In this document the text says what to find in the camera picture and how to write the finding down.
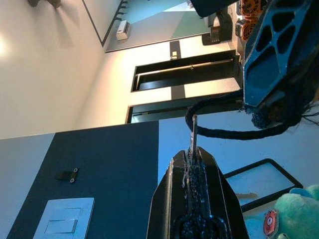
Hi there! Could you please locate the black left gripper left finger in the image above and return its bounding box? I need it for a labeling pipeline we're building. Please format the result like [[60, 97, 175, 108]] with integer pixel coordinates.
[[146, 149, 199, 239]]

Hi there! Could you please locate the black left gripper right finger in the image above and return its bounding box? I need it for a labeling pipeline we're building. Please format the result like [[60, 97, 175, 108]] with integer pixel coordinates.
[[191, 146, 250, 239]]

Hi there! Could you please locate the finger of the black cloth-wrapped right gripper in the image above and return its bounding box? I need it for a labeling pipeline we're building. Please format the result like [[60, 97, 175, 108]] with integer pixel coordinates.
[[250, 0, 319, 130]]

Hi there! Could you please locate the finger of the black lattice right gripper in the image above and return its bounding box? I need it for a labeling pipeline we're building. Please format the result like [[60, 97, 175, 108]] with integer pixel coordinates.
[[242, 0, 314, 109]]

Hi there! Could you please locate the black braided cord loop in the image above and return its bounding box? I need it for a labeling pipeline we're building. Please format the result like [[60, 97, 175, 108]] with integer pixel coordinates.
[[185, 91, 301, 141]]

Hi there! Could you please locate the orange round toy tag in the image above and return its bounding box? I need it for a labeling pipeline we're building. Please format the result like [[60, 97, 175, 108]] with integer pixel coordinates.
[[263, 210, 279, 235]]

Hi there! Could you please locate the teal plush toy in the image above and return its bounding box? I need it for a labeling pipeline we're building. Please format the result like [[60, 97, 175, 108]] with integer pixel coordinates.
[[244, 184, 319, 239]]

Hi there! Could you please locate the dark grey wall panel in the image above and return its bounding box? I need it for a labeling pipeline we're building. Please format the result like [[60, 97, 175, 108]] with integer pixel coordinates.
[[6, 120, 160, 239]]

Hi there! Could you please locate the black picture frame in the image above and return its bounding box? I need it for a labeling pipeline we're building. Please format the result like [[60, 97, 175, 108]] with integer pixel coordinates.
[[223, 158, 304, 213]]

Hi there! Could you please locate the black door frame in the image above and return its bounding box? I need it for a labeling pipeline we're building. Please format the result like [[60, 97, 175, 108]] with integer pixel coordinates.
[[125, 96, 244, 124], [131, 49, 244, 93]]

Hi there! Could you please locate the small black wall hook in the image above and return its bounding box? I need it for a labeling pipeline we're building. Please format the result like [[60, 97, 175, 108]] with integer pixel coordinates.
[[55, 167, 81, 184]]

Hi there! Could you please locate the white light switch plate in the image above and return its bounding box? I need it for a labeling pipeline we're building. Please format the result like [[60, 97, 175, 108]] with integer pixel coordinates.
[[33, 197, 96, 239]]

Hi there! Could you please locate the white wall air conditioner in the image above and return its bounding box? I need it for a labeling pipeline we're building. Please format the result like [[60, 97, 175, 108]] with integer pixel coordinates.
[[115, 20, 132, 41]]

